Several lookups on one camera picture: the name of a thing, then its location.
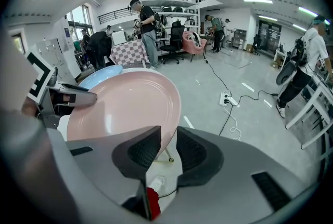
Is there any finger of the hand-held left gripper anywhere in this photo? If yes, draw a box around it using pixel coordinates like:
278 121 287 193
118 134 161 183
58 83 91 93
49 87 98 116

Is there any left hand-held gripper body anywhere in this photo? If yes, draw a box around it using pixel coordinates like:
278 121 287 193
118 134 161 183
24 50 72 129

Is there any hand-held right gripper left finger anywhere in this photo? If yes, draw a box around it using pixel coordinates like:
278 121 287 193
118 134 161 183
66 125 162 206

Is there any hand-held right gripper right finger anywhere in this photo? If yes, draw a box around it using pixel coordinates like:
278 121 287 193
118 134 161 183
161 126 317 224

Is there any big blue plate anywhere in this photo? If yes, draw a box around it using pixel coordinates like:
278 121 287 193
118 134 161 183
78 65 124 90

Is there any big pink plate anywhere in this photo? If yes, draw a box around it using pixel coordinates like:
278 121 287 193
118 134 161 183
66 71 182 162

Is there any white metal cabinet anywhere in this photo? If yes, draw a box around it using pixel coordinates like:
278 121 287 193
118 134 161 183
35 37 83 84

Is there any round white table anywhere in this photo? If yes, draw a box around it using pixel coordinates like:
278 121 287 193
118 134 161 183
56 67 175 164

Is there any black chair with jacket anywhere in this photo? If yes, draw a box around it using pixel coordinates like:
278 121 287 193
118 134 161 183
85 31 116 71

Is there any checkered cloth table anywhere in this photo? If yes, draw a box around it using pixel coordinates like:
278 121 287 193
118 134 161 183
110 39 150 69

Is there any white box appliance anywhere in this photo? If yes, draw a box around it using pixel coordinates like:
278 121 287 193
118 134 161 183
112 30 127 46

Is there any white power strip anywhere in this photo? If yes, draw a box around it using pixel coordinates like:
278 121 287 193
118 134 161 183
219 91 239 108

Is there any black office chair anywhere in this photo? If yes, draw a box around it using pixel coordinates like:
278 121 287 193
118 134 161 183
159 21 186 65

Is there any pink sofa chair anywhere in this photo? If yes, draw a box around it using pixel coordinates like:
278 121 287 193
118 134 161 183
182 30 208 63

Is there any white shelving unit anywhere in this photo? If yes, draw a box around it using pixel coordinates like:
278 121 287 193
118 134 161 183
142 0 201 47

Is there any ceiling light panel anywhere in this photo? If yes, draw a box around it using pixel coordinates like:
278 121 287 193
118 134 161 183
298 6 331 25
243 0 274 5

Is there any white cable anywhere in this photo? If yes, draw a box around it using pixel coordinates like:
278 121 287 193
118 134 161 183
228 113 243 142

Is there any black cable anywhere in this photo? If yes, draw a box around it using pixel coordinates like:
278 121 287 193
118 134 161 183
237 89 281 104
219 103 234 137
205 60 233 97

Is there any white frame table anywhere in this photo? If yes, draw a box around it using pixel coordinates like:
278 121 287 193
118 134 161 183
285 72 333 151

